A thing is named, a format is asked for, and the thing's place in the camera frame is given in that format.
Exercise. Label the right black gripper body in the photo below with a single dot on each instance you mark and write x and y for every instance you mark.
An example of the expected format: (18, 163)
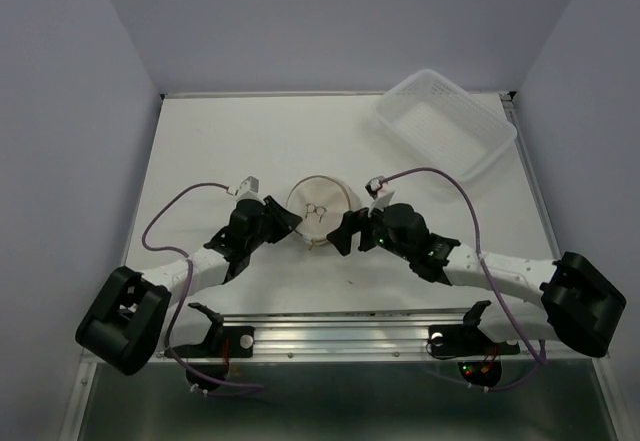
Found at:
(374, 232)

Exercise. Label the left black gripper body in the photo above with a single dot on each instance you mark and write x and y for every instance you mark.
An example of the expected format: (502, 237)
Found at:
(255, 240)

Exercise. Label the round white mesh laundry bag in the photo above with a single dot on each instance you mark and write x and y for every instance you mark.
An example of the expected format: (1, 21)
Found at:
(320, 201)

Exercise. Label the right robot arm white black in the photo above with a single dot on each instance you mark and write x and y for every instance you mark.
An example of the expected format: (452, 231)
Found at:
(568, 299)

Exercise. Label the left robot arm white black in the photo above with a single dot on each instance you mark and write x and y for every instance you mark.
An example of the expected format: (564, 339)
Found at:
(126, 321)

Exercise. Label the white plastic mesh basket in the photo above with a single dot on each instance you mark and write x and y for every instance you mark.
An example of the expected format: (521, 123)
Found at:
(444, 125)

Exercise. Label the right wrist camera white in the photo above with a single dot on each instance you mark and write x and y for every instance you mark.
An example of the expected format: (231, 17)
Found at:
(379, 192)

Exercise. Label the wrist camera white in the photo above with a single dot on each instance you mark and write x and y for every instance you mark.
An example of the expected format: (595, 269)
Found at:
(247, 189)
(379, 192)

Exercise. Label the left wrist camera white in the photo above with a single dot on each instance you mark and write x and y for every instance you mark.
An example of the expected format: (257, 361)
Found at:
(247, 189)

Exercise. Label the aluminium mounting rail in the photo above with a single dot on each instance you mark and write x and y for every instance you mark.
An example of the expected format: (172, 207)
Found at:
(329, 337)

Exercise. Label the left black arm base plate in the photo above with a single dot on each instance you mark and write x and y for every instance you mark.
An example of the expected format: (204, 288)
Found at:
(228, 342)

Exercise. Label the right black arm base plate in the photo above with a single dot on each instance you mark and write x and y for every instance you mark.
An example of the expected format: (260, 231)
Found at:
(457, 340)

